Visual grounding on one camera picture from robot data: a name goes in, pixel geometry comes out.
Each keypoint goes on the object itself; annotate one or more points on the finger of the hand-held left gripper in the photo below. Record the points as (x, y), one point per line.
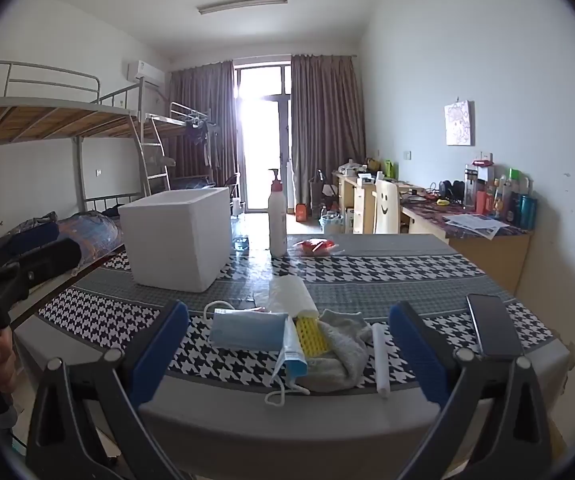
(47, 257)

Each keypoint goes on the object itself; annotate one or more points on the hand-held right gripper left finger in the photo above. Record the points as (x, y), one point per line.
(160, 355)

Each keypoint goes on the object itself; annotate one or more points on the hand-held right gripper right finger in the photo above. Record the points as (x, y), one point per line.
(412, 350)

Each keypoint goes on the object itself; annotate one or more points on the grey sock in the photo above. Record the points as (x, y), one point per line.
(342, 360)

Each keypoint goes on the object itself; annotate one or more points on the blue face mask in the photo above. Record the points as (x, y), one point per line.
(295, 360)
(247, 330)

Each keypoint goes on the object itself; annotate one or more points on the yellow foam net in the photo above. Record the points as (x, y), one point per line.
(312, 337)

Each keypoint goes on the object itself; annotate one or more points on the white foam box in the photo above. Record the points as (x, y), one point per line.
(177, 240)

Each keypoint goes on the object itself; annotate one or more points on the white plastic bag roll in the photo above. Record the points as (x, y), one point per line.
(290, 295)

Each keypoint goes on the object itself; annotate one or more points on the person's left hand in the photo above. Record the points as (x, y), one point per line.
(0, 365)

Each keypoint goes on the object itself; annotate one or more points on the white paper tube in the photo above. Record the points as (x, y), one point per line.
(380, 360)

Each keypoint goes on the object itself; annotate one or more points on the blue patterned quilt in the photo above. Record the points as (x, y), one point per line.
(92, 235)

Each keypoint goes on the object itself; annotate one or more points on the houndstooth tablecloth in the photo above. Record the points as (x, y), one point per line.
(407, 270)

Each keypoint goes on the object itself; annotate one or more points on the smartphone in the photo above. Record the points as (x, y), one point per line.
(492, 325)

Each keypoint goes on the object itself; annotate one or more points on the wooden desk with patterned cover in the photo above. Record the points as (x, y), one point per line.
(487, 260)

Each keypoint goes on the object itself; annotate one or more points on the folded blue face mask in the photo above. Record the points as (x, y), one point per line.
(295, 360)

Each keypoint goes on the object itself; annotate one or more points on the clear blue plastic container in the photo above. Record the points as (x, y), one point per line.
(240, 244)

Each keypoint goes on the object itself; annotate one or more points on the metal bunk bed with ladder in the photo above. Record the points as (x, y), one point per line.
(42, 120)

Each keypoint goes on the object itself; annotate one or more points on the printed paper sheets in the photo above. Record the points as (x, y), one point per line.
(475, 225)

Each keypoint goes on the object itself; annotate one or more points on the grey table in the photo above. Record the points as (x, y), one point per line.
(292, 425)

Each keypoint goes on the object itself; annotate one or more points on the red snack packet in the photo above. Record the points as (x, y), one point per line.
(315, 246)

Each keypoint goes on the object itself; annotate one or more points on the wooden smiley chair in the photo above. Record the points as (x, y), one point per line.
(385, 207)

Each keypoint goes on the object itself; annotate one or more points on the wooden desk with drawers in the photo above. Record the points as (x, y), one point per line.
(357, 205)

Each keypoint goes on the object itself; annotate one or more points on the black headphones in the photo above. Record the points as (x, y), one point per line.
(450, 191)

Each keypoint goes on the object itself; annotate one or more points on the cluster of desk bottles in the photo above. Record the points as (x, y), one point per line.
(497, 200)

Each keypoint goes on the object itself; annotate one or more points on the white pump lotion bottle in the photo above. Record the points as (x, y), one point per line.
(277, 225)

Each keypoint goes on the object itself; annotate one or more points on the orange bag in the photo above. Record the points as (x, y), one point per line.
(301, 211)

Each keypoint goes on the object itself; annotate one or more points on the green carton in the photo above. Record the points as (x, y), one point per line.
(390, 170)

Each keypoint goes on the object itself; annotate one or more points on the brown shopping bag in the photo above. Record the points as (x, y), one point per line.
(320, 190)

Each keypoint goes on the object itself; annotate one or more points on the dark hanging clothes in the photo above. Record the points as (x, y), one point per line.
(200, 140)

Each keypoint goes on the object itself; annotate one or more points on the white air conditioner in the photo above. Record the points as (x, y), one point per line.
(145, 72)

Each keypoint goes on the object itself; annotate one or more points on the brown curtain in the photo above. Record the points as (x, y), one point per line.
(327, 130)
(197, 110)

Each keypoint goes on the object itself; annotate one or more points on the glass balcony door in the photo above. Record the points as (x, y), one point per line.
(262, 125)

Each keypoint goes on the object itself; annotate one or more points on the ceiling tube light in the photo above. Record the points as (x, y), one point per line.
(242, 4)

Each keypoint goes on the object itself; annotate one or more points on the white wall socket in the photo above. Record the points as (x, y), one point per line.
(487, 156)

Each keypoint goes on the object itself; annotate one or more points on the cartoon wall picture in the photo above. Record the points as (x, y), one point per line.
(459, 122)

